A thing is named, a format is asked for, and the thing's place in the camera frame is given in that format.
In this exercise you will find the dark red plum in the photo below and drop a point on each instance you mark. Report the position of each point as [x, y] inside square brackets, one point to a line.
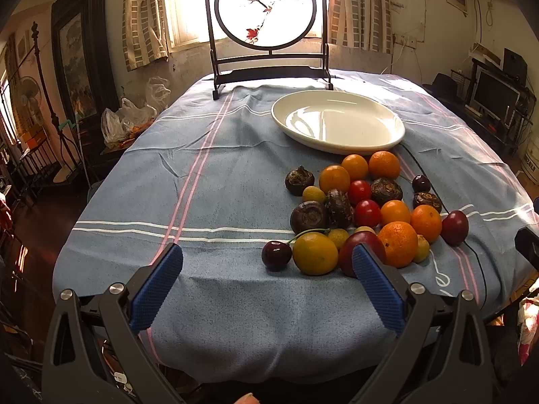
[455, 228]

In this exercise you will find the round bird screen ornament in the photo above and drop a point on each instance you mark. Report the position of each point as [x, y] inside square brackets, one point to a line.
[267, 39]

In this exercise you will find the dark red cherry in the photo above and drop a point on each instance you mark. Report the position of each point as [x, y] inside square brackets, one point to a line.
[276, 255]

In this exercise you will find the white oval plate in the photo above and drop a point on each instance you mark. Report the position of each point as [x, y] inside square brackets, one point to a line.
[338, 122]

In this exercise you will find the blue striped tablecloth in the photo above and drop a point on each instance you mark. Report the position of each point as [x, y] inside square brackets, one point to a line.
[209, 175]

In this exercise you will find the dark framed painting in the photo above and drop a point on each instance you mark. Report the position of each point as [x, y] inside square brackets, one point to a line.
[81, 58]

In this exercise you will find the red cherry tomato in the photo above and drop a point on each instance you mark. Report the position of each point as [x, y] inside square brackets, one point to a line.
[367, 213]

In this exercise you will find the patterned curtain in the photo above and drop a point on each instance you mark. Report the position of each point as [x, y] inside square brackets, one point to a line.
[363, 24]
[144, 33]

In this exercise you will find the large orange front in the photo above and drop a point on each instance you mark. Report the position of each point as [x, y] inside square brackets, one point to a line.
[400, 242]

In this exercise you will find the white plastic bag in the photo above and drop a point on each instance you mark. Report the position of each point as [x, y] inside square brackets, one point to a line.
[130, 120]

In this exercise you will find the black coat stand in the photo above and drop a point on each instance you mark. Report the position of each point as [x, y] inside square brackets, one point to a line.
[71, 159]

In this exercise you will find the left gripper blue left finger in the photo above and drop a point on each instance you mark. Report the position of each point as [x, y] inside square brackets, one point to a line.
[74, 368]

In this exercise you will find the orange mandarin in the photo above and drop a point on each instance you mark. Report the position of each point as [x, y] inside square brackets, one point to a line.
[427, 222]

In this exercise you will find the computer monitor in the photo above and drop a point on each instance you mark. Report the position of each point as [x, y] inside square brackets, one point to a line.
[495, 97]

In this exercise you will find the large red plum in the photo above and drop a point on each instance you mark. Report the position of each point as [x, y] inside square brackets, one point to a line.
[346, 251]

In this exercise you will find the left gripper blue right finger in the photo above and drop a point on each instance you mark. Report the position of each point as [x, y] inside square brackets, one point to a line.
[441, 354]

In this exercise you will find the right patterned curtain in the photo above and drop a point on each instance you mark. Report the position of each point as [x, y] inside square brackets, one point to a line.
[363, 24]

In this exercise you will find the left patterned curtain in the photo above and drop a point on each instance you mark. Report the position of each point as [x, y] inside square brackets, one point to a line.
[144, 33]

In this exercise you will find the dark brown water chestnut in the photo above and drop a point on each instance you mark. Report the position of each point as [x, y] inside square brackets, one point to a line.
[307, 216]

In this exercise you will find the yellow orange citrus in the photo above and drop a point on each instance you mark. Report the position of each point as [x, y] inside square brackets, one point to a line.
[315, 254]

